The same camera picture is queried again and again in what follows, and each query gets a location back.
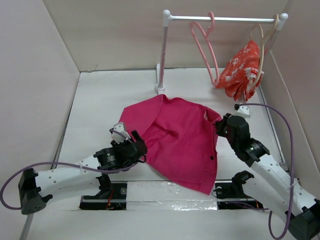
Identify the orange floral garment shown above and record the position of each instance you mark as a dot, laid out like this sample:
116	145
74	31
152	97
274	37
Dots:
241	76

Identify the pink trousers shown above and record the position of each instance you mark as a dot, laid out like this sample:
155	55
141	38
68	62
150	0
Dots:
181	139

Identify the metal rail left edge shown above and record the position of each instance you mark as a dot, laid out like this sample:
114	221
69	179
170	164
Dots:
26	227

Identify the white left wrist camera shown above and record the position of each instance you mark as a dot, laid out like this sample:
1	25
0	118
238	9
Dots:
120	132

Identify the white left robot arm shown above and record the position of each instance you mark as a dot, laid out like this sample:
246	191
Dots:
88	177

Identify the white clothes rack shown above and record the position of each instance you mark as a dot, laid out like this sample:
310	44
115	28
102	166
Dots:
194	20

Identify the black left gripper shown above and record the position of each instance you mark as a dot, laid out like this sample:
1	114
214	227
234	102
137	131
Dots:
118	146

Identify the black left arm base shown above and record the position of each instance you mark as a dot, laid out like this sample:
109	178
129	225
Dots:
112	198

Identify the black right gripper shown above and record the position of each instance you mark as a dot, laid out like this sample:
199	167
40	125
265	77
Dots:
220	124

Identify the beige wooden hanger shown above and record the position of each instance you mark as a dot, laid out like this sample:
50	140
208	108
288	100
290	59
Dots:
252	83

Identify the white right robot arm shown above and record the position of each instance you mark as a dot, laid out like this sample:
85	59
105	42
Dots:
269	183

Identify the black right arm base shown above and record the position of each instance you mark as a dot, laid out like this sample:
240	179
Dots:
230	194

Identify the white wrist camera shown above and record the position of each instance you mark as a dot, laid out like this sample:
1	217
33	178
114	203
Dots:
241	110
120	132

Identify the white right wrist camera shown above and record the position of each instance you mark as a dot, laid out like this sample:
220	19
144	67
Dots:
241	110

